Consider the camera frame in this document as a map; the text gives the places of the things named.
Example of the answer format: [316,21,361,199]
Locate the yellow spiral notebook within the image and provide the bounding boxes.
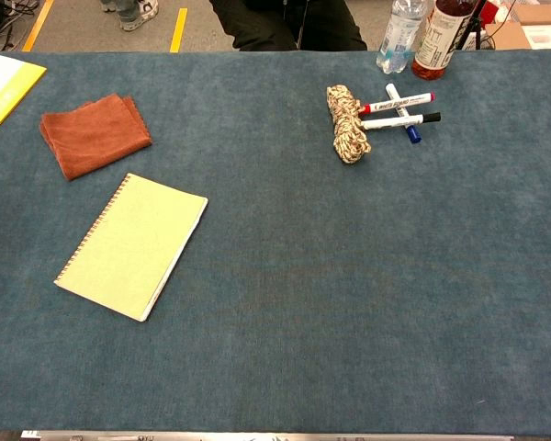
[53,173,208,322]

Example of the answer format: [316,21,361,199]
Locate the blue felt table cover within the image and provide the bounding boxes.
[0,48,551,435]

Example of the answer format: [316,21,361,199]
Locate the black whiteboard marker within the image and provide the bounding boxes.
[360,111,442,131]

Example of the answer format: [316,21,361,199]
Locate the blue whiteboard marker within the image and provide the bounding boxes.
[385,83,423,145]

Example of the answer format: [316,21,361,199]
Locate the red whiteboard marker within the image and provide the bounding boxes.
[357,92,436,116]

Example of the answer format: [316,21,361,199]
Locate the seated person black trousers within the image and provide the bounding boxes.
[208,0,368,52]

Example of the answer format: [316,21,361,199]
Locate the folded brown cloth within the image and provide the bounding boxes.
[39,93,153,182]

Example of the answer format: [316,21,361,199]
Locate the yellow floor tape strip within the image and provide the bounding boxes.
[21,0,55,52]
[169,7,189,54]

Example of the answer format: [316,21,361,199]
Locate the clear plastic water bottle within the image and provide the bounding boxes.
[376,0,428,75]

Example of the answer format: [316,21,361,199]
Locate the amber drink bottle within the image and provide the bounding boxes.
[410,0,475,82]

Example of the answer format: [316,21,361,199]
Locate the standing person grey shoes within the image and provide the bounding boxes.
[99,0,160,32]

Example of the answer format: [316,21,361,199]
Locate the black tripod stand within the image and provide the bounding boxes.
[454,0,488,51]

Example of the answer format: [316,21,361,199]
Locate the brown cardboard box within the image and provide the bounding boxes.
[484,4,551,51]

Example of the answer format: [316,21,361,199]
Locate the yellow and white booklet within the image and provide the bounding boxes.
[0,50,48,145]

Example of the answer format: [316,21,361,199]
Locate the white box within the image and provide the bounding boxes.
[522,25,551,51]

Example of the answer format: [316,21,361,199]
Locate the beige braided rope bundle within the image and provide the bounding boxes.
[326,84,372,165]

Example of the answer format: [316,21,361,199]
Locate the metal table edge rail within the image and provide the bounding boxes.
[20,430,515,441]

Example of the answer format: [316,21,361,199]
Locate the black cables and equipment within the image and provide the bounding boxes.
[0,0,40,51]

